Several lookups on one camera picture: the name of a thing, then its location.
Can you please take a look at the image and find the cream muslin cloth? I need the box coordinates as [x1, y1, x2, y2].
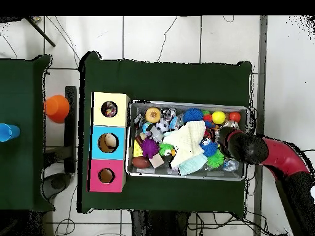
[162, 120, 207, 168]

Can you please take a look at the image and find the light blue muslin cloth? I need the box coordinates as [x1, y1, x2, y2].
[178, 153, 208, 176]

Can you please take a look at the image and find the multicoloured knotted cloth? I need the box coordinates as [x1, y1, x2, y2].
[101, 101, 118, 118]

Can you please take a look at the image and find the shallow metal mesh bin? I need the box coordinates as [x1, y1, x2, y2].
[125, 99, 249, 181]

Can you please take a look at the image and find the wooden box with three holes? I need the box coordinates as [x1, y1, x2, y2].
[87, 92, 130, 193]

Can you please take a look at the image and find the toy burger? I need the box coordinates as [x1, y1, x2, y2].
[145, 107, 162, 124]

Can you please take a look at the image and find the purple spiky ball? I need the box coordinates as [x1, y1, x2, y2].
[140, 137, 159, 159]

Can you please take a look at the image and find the yellow cheese toy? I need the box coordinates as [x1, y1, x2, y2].
[133, 140, 143, 158]

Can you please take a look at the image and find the brown toy football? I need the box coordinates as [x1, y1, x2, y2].
[131, 156, 152, 170]

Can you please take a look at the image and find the large blue spiky ball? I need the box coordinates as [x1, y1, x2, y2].
[183, 108, 204, 123]

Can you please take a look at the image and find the dark green table cloth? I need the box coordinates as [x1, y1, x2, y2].
[0, 54, 55, 213]
[77, 50, 253, 218]

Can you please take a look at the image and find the yellow smooth ball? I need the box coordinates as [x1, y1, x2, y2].
[212, 110, 226, 125]

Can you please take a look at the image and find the orange smooth ball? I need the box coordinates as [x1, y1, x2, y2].
[228, 111, 242, 123]

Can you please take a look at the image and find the black flat panel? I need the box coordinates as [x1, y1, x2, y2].
[64, 85, 78, 174]

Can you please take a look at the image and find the orange plastic object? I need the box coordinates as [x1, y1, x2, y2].
[44, 94, 70, 124]

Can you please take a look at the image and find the grey round base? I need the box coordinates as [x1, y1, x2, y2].
[42, 173, 73, 200]

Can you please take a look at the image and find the blue plastic cup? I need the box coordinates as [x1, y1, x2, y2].
[0, 123, 21, 143]

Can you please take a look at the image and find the black rod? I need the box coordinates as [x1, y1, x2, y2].
[25, 16, 57, 47]

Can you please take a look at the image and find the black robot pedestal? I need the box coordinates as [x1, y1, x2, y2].
[130, 210, 190, 236]

